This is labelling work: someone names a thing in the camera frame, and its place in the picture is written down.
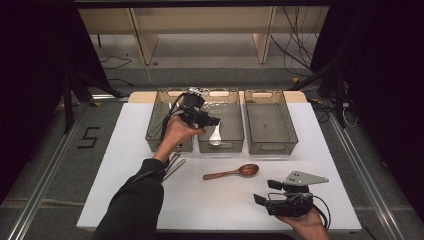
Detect brown wooden spoon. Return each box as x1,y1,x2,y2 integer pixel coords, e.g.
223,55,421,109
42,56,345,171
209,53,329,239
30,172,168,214
202,163,260,181

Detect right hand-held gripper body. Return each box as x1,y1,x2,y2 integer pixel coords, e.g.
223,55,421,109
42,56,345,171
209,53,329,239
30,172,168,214
265,170,329,218

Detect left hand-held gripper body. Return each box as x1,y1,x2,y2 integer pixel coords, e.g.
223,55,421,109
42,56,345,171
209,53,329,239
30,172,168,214
172,87,210,128

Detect white ceramic spoon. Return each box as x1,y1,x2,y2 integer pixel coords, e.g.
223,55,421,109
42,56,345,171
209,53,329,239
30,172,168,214
208,122,223,147

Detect light wooden desk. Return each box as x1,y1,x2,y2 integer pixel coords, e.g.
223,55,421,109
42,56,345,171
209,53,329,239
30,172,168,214
79,6,331,66

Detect short aluminium rail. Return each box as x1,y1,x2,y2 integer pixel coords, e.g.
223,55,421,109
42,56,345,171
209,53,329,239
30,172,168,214
91,94,130,102

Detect white floor cable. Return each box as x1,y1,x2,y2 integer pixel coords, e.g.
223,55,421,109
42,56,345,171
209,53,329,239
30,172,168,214
143,63,162,88

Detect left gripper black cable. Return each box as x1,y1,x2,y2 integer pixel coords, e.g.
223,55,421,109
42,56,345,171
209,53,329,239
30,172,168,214
160,92,188,141

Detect thin white cable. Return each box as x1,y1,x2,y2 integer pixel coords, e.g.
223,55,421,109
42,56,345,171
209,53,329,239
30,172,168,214
341,101,360,129

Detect person's right hand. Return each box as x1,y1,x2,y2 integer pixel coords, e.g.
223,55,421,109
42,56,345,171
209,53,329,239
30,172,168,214
276,208,326,233

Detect black metal stand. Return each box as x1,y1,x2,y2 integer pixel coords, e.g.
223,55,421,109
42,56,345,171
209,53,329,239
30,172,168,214
61,66,126,134
289,59,348,129

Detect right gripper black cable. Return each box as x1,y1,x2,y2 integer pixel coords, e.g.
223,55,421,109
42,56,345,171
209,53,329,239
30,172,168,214
311,194,332,231

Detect hanging black cable bundle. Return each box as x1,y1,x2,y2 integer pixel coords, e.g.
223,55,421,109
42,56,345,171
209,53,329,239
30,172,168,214
269,6,322,78

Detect person's left hand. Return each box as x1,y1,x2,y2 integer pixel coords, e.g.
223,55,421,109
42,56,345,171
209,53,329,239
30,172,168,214
160,115,207,153

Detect black floor cable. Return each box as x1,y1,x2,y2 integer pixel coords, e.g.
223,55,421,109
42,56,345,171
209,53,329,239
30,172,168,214
101,55,133,70

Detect wooden table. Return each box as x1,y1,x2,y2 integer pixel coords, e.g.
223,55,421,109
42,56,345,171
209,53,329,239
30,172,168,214
128,90,308,104

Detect white table mat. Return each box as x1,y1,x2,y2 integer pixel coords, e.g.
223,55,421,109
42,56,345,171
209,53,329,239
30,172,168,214
76,101,363,233

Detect clear grey plastic bin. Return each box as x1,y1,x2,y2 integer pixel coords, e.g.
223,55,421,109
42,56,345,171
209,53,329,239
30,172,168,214
197,87,245,154
244,89,299,156
145,87,197,153

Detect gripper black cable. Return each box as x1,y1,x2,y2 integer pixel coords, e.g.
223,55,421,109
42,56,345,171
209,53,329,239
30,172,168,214
311,194,332,231
160,92,188,141

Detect aluminium floor rail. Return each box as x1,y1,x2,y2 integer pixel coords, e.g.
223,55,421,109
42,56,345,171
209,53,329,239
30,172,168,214
328,113,406,240
6,103,88,240

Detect black curtain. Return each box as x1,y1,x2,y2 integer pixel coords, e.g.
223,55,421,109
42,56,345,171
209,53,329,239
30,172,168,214
0,0,112,204
309,0,424,223

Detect black cable coil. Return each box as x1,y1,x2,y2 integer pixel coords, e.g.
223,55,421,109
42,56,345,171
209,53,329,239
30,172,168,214
308,98,332,124

